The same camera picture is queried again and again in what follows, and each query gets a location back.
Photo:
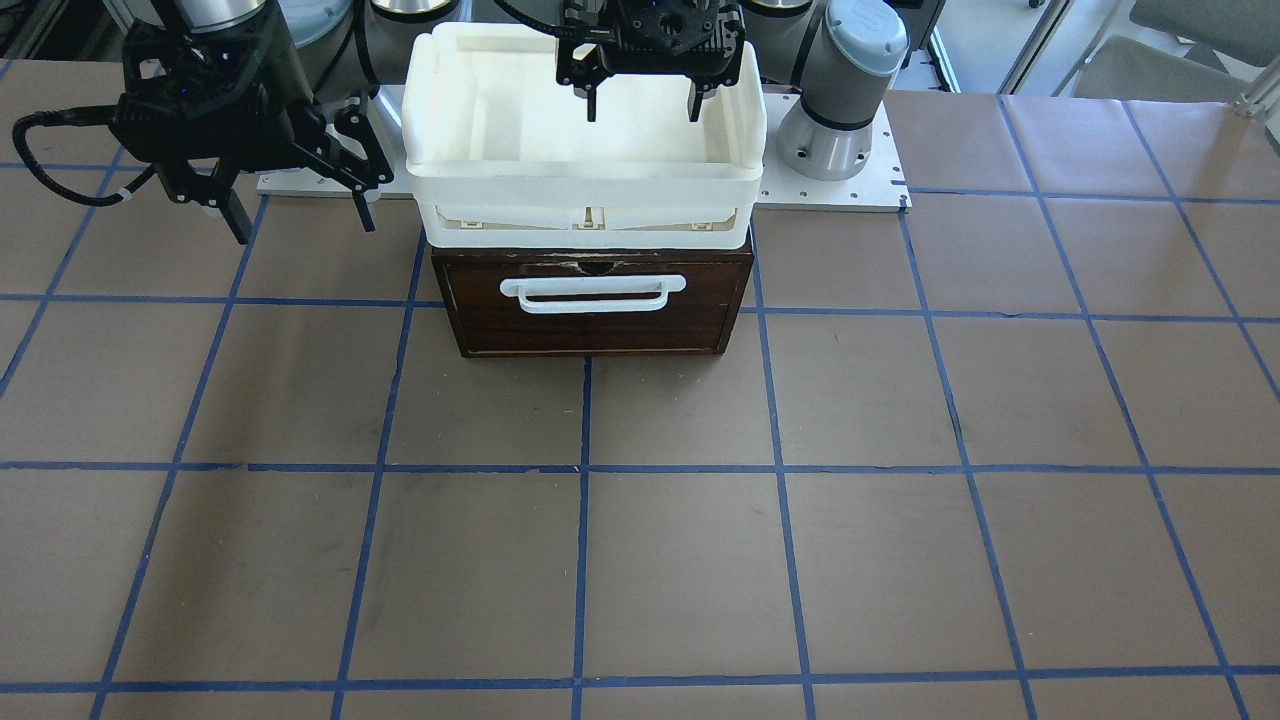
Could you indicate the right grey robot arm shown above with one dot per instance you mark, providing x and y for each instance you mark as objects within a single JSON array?
[{"x": 213, "y": 89}]

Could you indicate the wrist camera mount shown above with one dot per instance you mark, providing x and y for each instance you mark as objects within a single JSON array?
[
  {"x": 177, "y": 96},
  {"x": 685, "y": 38}
]

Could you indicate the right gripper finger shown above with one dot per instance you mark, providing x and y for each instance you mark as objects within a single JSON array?
[
  {"x": 362, "y": 196},
  {"x": 221, "y": 199}
]

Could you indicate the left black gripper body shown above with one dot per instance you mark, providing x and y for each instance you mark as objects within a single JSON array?
[{"x": 583, "y": 62}]

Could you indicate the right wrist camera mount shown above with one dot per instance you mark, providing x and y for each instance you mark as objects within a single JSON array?
[{"x": 177, "y": 96}]

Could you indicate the dark brown drawer cabinet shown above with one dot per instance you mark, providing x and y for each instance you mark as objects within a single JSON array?
[{"x": 590, "y": 250}]

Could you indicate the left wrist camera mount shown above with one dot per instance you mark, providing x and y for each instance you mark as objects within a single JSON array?
[{"x": 685, "y": 38}]

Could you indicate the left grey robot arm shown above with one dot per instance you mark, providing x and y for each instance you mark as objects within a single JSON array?
[{"x": 841, "y": 56}]

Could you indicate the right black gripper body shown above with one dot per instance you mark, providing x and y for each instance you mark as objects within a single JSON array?
[{"x": 268, "y": 92}]

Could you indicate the white plastic tray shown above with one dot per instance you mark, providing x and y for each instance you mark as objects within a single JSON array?
[{"x": 499, "y": 156}]

